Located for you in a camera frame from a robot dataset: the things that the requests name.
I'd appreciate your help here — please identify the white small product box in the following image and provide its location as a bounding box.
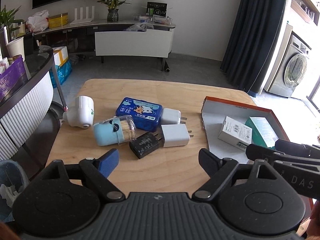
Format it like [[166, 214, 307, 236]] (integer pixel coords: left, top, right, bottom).
[[218, 116, 252, 151]]

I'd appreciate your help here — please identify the light blue toothpick holder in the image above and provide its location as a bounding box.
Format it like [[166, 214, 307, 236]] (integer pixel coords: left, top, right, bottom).
[[93, 115, 136, 146]]

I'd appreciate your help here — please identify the teal product box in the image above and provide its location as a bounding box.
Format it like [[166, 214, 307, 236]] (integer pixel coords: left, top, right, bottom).
[[245, 116, 278, 148]]

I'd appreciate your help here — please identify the black charger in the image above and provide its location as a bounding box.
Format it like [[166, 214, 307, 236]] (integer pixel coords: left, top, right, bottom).
[[129, 132, 162, 159]]

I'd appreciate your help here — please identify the white round plastic night light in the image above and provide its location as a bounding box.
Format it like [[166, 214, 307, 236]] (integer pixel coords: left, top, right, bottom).
[[62, 95, 94, 129]]

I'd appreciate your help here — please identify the white charger lower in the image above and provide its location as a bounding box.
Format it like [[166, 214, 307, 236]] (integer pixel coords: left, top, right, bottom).
[[161, 124, 193, 147]]

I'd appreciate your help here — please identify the white charger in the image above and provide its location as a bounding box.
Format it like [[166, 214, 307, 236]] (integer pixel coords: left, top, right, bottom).
[[161, 108, 187, 125], [161, 124, 193, 147]]

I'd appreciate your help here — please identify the orange-rimmed cardboard box lid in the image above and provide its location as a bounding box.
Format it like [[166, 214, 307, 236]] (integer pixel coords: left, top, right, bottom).
[[201, 96, 289, 164]]

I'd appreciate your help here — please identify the blue cartoon tin box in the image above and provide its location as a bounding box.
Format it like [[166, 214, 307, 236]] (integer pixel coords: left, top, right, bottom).
[[116, 97, 163, 132]]

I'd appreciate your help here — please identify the white charger upper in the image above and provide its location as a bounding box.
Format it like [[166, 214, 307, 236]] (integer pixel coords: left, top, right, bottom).
[[161, 108, 187, 125]]

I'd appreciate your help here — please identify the trash bin with bag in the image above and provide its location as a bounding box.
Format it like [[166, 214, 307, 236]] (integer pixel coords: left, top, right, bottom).
[[1, 160, 29, 222]]

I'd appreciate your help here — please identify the white ribbed side counter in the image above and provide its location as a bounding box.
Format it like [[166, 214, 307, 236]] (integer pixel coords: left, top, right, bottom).
[[1, 46, 64, 172]]

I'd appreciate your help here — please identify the silver washing machine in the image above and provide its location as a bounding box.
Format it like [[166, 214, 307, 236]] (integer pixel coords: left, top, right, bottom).
[[267, 32, 311, 98]]

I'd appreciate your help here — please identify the blue plastic bag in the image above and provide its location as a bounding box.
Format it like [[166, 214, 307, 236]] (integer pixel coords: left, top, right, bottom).
[[49, 59, 72, 88]]

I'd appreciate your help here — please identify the cardboard box on floor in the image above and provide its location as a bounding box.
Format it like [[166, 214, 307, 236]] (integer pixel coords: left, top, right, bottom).
[[53, 46, 68, 67]]

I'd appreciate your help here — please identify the purple box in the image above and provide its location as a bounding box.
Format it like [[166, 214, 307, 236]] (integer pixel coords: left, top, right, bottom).
[[0, 55, 28, 103]]

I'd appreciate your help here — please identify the white TV cabinet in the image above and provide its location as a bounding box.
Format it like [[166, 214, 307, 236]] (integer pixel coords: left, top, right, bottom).
[[35, 20, 176, 72]]

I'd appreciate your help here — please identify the dark blue curtain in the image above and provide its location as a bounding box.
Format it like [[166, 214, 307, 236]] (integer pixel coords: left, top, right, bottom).
[[220, 0, 286, 94]]

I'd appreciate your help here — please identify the white paper cup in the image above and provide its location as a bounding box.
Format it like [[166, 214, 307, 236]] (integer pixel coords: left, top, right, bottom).
[[6, 36, 25, 61]]

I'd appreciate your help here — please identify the white router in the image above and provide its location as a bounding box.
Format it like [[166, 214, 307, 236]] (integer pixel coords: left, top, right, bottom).
[[70, 5, 95, 25]]

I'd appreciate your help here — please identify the yellow box on cabinet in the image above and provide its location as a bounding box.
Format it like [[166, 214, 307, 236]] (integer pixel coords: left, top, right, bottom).
[[48, 12, 68, 29]]

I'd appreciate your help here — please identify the white plastic bag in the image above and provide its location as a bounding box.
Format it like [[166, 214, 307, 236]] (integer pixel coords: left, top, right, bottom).
[[26, 10, 49, 33]]

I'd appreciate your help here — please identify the dark green gift box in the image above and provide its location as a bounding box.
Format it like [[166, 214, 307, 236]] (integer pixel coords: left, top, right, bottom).
[[146, 2, 167, 17]]

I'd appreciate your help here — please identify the wooden wall shelf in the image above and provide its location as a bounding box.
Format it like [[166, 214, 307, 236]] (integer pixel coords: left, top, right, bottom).
[[291, 0, 319, 26]]

